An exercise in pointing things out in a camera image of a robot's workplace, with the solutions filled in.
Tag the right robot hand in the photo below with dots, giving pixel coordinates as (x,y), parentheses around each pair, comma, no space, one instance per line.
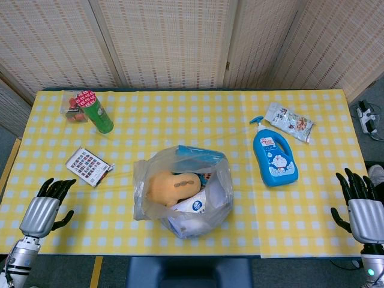
(367,219)

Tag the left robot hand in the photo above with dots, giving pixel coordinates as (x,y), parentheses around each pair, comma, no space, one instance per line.
(39,216)

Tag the clear plastic bag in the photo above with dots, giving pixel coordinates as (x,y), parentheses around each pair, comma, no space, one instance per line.
(141,195)

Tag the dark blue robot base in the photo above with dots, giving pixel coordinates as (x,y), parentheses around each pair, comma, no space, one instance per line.
(186,273)

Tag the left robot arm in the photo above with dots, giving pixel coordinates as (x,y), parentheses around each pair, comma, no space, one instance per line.
(19,258)

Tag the small red snack bag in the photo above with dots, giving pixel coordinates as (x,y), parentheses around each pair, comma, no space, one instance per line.
(70,112)

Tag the person's shoe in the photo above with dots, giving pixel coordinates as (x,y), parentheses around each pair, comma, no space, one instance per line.
(378,172)

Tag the colourful grid card pack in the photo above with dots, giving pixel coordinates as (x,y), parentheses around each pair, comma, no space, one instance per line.
(85,165)

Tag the white power strip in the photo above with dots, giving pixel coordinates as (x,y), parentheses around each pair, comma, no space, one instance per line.
(364,115)

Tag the blue pump detergent bottle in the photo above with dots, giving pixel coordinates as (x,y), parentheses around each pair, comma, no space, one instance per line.
(274,159)

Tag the green chips can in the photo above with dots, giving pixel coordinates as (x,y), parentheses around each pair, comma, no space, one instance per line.
(99,115)

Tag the white snack pouch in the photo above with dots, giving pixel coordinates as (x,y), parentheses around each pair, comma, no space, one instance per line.
(288,120)

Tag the orange plush toy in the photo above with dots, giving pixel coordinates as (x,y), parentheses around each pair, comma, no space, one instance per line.
(168,186)

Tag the white wet wipes pack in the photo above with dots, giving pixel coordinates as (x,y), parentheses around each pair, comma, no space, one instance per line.
(186,222)

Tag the blue flat package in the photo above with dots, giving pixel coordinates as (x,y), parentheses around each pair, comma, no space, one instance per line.
(198,154)

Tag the yellow checked tablecloth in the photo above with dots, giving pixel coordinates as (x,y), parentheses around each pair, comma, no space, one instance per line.
(180,120)

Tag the beige woven folding screen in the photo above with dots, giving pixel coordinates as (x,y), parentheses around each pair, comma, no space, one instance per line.
(168,42)

